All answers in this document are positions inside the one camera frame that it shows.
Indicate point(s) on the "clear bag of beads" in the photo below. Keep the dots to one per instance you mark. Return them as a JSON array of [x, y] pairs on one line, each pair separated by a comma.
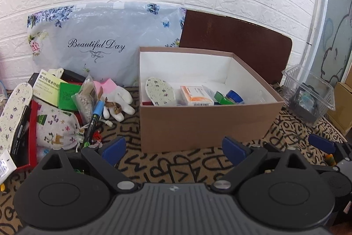
[[85, 105]]

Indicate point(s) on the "small orange green item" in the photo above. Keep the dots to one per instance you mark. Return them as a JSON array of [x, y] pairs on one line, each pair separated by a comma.
[[330, 159]]

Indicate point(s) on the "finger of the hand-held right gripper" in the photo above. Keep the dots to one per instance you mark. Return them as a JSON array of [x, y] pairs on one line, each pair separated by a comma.
[[320, 142]]

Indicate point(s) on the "small black object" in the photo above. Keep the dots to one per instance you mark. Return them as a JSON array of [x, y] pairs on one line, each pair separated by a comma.
[[305, 105]]

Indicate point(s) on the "floral plastic bag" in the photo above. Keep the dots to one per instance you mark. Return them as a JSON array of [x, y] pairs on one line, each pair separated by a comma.
[[110, 31]]

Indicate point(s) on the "red box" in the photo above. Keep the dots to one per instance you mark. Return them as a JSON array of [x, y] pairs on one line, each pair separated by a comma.
[[33, 136]]

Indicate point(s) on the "brown cardboard box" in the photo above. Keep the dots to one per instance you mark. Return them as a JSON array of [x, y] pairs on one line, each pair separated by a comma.
[[192, 125]]

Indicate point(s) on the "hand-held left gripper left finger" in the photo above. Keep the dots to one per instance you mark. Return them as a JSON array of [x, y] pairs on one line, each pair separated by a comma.
[[115, 147]]

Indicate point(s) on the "dark brown board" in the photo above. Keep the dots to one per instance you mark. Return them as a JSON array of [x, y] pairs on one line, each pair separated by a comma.
[[247, 39]]

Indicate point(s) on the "blue tape roll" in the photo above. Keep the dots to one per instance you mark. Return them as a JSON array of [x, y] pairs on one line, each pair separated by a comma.
[[234, 94]]

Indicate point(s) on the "floral white insole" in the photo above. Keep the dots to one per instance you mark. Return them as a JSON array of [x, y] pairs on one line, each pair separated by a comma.
[[15, 105], [161, 90]]

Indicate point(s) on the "clear plastic container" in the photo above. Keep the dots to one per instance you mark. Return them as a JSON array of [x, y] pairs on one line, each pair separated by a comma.
[[302, 76]]

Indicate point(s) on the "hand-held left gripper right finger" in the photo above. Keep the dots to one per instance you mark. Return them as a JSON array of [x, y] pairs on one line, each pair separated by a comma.
[[233, 148]]

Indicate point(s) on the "tan cardboard carton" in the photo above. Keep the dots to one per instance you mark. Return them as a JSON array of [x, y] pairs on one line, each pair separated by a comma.
[[342, 108]]

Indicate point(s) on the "blue marker pen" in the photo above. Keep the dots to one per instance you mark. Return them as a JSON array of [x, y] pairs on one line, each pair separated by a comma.
[[97, 111]]

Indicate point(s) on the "white glove pink cuff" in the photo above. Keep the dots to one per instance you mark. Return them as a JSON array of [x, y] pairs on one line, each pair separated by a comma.
[[121, 97]]

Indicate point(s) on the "green packet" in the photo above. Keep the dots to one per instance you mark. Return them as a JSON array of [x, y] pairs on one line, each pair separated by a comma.
[[67, 96]]

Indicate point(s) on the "black flat device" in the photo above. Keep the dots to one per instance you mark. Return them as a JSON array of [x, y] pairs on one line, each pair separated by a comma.
[[20, 130]]

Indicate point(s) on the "white tube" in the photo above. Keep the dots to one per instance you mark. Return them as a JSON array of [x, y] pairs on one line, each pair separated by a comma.
[[5, 169]]

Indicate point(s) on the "orange white medicine box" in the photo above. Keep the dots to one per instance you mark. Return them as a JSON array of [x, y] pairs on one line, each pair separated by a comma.
[[196, 97]]

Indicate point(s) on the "small green box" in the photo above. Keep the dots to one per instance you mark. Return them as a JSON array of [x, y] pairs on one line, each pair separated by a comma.
[[220, 97]]

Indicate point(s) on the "yellow white medicine box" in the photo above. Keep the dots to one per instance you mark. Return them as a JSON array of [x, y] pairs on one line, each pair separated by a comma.
[[46, 86]]

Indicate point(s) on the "frosted glass door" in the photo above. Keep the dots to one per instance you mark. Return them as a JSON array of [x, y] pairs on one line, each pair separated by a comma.
[[335, 31]]

